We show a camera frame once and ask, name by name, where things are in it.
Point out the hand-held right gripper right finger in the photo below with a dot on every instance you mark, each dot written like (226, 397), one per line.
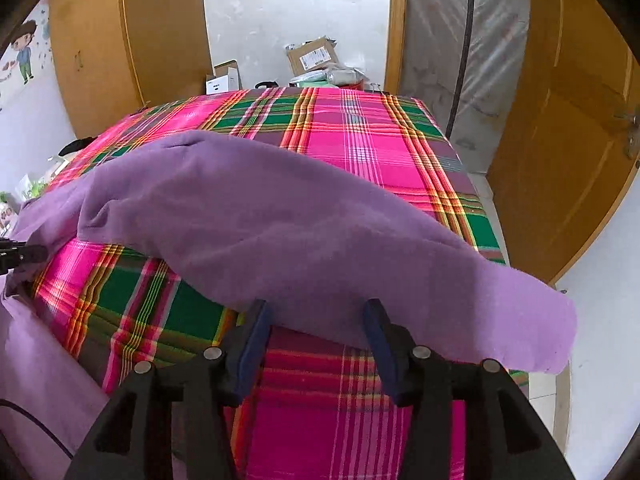
(382, 357)

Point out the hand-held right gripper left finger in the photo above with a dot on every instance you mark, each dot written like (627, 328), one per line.
(250, 352)

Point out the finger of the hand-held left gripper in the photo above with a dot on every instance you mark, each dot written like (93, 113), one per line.
(22, 254)

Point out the purple fleece pants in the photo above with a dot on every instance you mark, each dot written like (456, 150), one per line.
(300, 240)

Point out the black cloth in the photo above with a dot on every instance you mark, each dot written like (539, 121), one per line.
(75, 146)

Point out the pink green plaid blanket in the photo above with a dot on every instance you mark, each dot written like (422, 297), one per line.
(360, 140)

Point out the wooden wardrobe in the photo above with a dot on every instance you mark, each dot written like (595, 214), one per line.
(140, 35)

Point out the white cardboard box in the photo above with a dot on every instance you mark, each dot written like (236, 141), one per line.
(222, 79)

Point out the grey plastic parcel bag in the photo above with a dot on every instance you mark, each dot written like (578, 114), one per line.
(340, 76)

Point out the wooden door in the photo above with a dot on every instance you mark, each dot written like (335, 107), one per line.
(565, 135)

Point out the brown cardboard box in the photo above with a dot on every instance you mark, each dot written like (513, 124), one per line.
(312, 56)

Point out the clear plastic door curtain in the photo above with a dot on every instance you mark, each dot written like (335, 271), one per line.
(440, 50)

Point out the cartoon couple wall sticker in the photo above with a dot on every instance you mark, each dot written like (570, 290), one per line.
(25, 50)

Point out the wooden door frame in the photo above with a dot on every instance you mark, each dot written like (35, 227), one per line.
(396, 25)

